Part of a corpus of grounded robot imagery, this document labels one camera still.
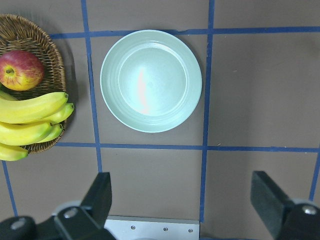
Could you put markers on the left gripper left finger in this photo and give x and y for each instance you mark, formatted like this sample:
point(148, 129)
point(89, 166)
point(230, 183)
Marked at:
point(86, 221)

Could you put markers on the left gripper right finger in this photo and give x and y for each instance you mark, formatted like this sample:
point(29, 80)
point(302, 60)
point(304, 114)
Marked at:
point(285, 218)

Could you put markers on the light green plate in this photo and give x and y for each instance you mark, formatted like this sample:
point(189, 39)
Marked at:
point(150, 81)

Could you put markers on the yellow banana bunch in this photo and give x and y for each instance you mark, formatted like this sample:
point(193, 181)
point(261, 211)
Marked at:
point(32, 121)

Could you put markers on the red yellow apple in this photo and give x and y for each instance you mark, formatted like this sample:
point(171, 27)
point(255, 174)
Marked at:
point(20, 70)

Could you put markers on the brown wicker basket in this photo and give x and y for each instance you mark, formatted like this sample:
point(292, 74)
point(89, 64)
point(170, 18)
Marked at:
point(19, 33)

